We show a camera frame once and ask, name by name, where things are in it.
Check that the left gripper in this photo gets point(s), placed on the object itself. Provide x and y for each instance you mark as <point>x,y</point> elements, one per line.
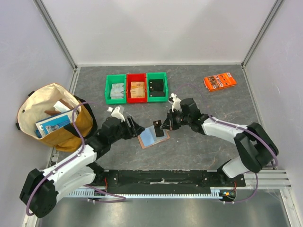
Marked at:
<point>136,128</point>

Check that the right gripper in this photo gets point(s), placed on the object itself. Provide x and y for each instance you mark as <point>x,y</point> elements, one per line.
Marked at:
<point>174,119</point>

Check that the tan leather card holder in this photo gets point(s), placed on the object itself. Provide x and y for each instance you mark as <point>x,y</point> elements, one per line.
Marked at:
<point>148,137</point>

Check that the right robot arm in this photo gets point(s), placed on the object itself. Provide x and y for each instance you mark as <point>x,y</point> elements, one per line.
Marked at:
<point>255,148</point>

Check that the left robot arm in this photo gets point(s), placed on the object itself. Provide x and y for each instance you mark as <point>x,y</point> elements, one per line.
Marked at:
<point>44,188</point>

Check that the beige cards in red bin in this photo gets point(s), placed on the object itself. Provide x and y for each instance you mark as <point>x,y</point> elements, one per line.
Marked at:
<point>137,89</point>

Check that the black cards in green bin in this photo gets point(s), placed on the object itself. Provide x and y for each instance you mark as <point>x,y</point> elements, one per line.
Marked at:
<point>156,88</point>

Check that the grey cards in green bin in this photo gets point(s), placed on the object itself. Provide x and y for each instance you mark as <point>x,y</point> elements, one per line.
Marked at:
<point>117,91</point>

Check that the right green plastic bin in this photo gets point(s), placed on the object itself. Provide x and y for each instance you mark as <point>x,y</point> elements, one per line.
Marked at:
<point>157,75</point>

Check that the green plastic bin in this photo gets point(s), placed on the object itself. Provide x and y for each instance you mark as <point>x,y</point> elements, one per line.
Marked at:
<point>157,75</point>
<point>111,79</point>

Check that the red plastic bin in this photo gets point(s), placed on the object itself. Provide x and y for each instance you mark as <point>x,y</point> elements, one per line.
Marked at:
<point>135,77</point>

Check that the left green plastic bin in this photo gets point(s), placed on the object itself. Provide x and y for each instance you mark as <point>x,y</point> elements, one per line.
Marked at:
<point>111,79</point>

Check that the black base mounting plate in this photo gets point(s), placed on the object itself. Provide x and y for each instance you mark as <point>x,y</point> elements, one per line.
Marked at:
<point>164,181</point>

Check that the orange screw box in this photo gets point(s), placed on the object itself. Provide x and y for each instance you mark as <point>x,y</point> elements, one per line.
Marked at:
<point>219,81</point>

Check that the white packet in bag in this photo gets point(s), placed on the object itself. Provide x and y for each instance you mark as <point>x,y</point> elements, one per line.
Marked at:
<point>61,107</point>

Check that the brown item in bag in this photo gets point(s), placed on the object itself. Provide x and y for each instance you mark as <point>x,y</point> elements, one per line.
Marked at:
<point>53,112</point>

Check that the blue book in bag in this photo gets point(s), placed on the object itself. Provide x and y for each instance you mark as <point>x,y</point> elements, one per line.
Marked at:
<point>50,124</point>

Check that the cream and tan tote bag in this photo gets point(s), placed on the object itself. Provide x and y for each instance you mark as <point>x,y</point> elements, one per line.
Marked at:
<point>67,138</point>

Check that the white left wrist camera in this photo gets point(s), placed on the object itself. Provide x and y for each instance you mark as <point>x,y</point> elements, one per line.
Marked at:
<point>117,112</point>

